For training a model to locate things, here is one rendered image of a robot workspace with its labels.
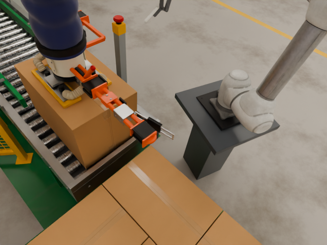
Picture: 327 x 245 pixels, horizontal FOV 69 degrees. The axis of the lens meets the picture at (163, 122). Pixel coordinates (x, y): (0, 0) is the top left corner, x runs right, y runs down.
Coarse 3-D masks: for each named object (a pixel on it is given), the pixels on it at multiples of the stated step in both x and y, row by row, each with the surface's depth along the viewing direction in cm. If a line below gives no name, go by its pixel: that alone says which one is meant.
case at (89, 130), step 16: (16, 64) 135; (32, 64) 136; (96, 64) 141; (32, 80) 128; (112, 80) 134; (32, 96) 145; (48, 96) 123; (80, 96) 125; (128, 96) 128; (48, 112) 133; (64, 112) 117; (80, 112) 118; (96, 112) 119; (112, 112) 126; (64, 128) 123; (80, 128) 115; (96, 128) 124; (112, 128) 136; (128, 128) 149; (80, 144) 123; (96, 144) 134; (112, 144) 147; (80, 160) 141; (96, 160) 145
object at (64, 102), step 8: (32, 72) 130; (40, 72) 129; (48, 72) 126; (40, 80) 126; (48, 88) 123; (56, 88) 123; (64, 88) 123; (72, 88) 125; (56, 96) 120; (64, 104) 118; (72, 104) 120
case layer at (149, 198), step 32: (160, 160) 152; (96, 192) 135; (128, 192) 137; (160, 192) 139; (192, 192) 140; (64, 224) 124; (96, 224) 125; (128, 224) 126; (160, 224) 128; (192, 224) 129; (224, 224) 131
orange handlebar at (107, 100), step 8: (88, 24) 141; (96, 32) 137; (96, 40) 132; (104, 40) 135; (72, 72) 117; (80, 80) 113; (104, 88) 110; (104, 96) 107; (112, 96) 107; (104, 104) 107; (112, 104) 108; (120, 104) 105; (128, 120) 101; (136, 120) 101
